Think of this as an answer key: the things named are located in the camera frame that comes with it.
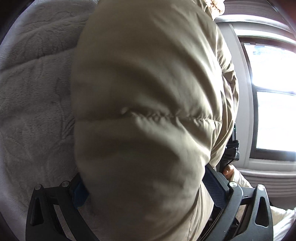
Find grey fluffy blanket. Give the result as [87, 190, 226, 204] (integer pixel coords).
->
[1, 1, 97, 240]

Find beige puffer down jacket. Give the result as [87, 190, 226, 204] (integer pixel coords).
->
[71, 1, 239, 240]

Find person's right hand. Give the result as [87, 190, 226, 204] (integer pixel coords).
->
[223, 164, 234, 180]

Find window with dark frame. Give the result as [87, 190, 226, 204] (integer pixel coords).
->
[217, 16, 295, 172]

